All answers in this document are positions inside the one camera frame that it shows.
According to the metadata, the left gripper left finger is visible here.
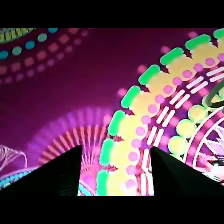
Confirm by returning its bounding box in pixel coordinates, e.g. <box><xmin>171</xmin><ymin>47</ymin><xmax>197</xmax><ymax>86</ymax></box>
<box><xmin>0</xmin><ymin>144</ymin><xmax>83</xmax><ymax>197</ymax></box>

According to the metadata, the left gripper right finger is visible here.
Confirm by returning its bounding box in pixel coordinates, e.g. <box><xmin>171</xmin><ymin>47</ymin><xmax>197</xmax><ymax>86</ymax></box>
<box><xmin>150</xmin><ymin>146</ymin><xmax>224</xmax><ymax>197</ymax></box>

